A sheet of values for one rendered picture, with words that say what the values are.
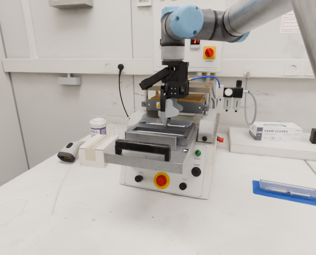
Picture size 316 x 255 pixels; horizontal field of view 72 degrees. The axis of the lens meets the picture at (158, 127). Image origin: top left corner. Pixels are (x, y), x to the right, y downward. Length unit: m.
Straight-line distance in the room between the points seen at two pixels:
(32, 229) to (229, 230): 0.56
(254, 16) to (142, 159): 0.41
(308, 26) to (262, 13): 0.32
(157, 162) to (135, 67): 0.99
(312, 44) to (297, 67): 1.22
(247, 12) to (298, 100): 1.02
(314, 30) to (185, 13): 0.42
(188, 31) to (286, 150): 0.83
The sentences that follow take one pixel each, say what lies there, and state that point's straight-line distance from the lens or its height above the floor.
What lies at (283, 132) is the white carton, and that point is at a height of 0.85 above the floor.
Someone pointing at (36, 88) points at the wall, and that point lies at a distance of 2.00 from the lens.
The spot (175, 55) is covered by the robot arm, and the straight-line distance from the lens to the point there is 0.70.
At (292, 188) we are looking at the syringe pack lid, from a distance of 0.94.
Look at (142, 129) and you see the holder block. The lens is 0.74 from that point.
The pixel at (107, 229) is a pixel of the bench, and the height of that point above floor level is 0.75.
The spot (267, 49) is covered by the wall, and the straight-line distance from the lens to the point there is 1.44.
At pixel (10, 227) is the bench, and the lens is 0.81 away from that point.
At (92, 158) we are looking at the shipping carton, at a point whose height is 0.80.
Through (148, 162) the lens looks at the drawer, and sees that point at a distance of 0.57.
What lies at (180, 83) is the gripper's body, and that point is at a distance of 0.70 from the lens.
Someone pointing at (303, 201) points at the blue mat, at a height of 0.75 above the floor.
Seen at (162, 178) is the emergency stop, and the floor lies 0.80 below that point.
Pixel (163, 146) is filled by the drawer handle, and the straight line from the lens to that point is 0.54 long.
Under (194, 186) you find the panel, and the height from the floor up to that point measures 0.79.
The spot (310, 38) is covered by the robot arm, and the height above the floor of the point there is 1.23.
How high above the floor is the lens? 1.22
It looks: 18 degrees down
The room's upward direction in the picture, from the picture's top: straight up
